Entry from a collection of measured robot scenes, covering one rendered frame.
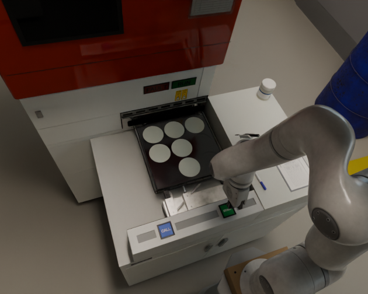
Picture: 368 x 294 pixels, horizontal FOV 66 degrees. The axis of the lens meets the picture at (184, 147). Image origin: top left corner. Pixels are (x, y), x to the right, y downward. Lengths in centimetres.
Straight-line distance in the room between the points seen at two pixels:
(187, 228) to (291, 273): 46
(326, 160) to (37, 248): 196
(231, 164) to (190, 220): 43
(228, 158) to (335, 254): 34
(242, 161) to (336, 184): 34
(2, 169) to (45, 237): 65
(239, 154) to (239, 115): 68
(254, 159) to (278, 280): 31
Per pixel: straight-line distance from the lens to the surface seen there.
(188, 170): 129
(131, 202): 131
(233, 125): 140
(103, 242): 212
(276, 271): 82
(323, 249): 67
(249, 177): 92
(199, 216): 116
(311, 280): 84
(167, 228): 112
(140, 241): 112
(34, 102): 124
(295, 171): 137
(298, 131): 58
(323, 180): 50
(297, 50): 369
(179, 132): 139
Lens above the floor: 204
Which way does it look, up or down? 58 degrees down
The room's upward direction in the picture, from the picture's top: 12 degrees clockwise
